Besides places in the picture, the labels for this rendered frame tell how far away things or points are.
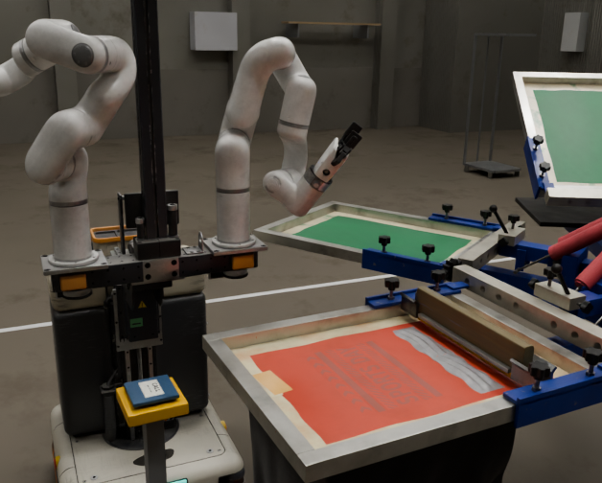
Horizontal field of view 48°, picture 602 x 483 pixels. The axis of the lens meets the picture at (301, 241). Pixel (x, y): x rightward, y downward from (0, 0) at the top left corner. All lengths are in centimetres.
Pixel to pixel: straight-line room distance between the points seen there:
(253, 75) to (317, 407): 87
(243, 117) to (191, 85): 983
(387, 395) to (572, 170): 168
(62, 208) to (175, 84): 986
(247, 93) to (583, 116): 183
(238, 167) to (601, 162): 170
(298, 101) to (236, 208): 34
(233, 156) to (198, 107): 989
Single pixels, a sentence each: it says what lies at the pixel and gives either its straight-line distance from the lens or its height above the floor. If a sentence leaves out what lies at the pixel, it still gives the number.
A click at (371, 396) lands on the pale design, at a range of 152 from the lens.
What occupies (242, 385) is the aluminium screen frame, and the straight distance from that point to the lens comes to 148.
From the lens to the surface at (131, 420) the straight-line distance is 148.
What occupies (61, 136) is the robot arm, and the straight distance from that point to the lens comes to 165.
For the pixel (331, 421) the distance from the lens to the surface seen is 143.
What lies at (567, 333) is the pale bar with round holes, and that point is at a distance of 181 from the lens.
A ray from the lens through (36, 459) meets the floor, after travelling 314.
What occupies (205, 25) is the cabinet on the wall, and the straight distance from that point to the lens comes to 1136.
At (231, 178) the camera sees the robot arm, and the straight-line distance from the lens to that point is 184.
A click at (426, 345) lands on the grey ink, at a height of 96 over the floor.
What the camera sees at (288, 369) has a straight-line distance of 162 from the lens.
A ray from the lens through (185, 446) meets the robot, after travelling 257.
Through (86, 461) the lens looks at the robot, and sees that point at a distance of 256.
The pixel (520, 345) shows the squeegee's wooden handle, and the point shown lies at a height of 106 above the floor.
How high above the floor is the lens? 172
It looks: 17 degrees down
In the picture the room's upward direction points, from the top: 1 degrees clockwise
